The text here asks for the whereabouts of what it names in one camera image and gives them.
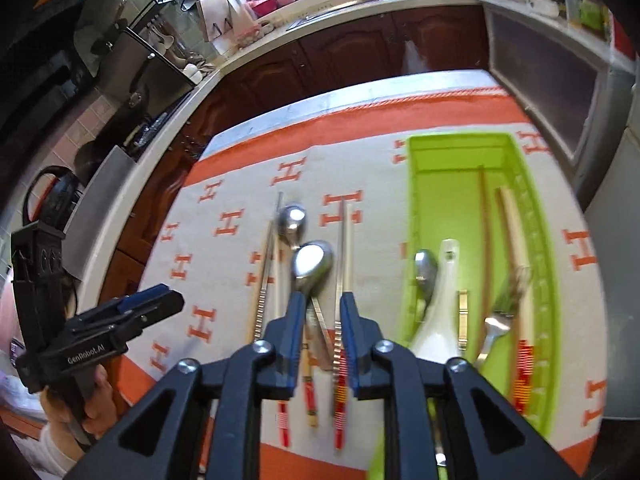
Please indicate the plain brown wooden chopstick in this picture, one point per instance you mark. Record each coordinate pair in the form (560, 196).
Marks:
(488, 270)
(481, 200)

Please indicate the person's left hand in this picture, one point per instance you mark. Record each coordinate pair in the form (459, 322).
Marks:
(102, 402)

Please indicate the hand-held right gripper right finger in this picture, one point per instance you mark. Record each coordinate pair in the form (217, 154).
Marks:
(352, 330)

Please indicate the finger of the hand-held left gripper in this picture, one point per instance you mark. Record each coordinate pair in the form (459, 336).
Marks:
(145, 294)
(150, 312)

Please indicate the pink plastic bowl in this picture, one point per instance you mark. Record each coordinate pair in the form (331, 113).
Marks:
(262, 5)

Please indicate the slotted steel spoon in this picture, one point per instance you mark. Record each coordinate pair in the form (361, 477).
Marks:
(425, 270)

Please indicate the steel counter panel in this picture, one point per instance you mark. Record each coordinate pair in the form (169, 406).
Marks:
(107, 195)

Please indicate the steel front appliance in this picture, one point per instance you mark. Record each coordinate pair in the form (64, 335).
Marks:
(545, 75)

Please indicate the black pressure cooker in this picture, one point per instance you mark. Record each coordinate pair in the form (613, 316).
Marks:
(55, 195)

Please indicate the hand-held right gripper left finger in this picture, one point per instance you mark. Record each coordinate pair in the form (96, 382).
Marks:
(292, 325)

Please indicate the brown wooden kitchen cabinets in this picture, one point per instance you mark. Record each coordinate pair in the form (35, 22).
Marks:
(350, 50)

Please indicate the steel stove splash guard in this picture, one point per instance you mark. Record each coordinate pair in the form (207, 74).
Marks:
(150, 65)

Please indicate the green plastic tray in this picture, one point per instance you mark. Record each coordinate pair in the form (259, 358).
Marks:
(450, 195)

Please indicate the white ceramic spoon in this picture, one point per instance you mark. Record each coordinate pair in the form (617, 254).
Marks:
(440, 320)

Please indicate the orange and white printed blanket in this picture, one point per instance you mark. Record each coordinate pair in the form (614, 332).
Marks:
(225, 270)

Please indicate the bamboo chopstick red patterned end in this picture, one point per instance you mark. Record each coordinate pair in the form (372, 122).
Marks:
(310, 400)

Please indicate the grey refrigerator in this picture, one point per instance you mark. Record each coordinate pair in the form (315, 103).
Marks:
(615, 150)

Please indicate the person's left forearm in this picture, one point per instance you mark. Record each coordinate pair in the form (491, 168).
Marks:
(50, 455)

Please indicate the small steel spoon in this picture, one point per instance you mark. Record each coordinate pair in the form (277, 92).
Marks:
(440, 440)

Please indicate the black wok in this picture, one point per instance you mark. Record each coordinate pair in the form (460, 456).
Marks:
(97, 157)

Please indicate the green labelled bottle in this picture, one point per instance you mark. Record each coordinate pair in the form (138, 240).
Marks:
(592, 15)

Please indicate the steel fork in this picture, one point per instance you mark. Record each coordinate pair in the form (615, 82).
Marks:
(500, 317)

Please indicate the white ceramic bowl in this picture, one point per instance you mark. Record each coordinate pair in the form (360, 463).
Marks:
(542, 5)

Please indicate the white ceramic pieces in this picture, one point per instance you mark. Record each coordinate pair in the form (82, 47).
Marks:
(192, 70)

